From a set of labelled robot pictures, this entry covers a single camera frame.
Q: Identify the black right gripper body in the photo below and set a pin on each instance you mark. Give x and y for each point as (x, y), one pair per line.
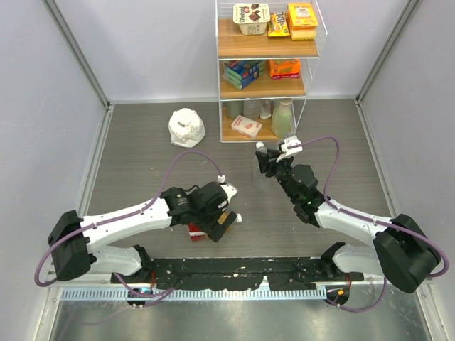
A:
(281, 168)

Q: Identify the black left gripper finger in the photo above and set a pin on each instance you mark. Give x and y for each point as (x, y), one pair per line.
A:
(232, 218)
(217, 231)

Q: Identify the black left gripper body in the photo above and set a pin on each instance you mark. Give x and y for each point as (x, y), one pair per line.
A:
(207, 218)

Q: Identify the amber drink bottle red label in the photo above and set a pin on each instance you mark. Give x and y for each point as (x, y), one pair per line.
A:
(196, 233)

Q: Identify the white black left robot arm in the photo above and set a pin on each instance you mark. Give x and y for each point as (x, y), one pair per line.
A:
(80, 245)

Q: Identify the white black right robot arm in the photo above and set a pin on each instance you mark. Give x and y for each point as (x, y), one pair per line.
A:
(394, 248)

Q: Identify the white green bottle on shelf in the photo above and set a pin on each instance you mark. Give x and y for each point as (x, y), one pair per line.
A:
(282, 117)

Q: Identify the white red tissue box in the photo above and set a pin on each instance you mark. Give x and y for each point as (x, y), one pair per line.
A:
(246, 127)

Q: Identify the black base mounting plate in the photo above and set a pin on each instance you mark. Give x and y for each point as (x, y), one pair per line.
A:
(239, 274)

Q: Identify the clear plastic cup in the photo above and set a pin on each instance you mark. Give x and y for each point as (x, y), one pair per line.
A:
(251, 108)

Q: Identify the pale green cup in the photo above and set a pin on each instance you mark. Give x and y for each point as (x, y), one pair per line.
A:
(234, 109)

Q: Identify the white crumpled paper bag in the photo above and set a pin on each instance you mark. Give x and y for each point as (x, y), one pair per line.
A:
(186, 128)

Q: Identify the blue green box pack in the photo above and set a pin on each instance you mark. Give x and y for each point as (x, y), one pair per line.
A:
(241, 73)

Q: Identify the orange cracker box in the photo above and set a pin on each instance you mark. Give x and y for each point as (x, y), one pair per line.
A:
(284, 68)

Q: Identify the yellow candy bag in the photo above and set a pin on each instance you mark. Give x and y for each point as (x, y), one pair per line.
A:
(277, 26)

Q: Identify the white chocolate yogurt tub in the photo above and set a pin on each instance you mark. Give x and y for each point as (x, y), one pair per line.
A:
(252, 19)

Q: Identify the orange yellow sponge pack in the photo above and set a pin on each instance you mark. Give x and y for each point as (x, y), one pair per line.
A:
(302, 21)

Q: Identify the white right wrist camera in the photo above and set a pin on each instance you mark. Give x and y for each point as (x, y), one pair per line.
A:
(289, 147)

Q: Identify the white wire wooden shelf rack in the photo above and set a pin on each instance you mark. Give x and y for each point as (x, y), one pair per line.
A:
(233, 45)

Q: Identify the slotted grey cable duct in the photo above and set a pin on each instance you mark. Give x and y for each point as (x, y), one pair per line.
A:
(262, 293)

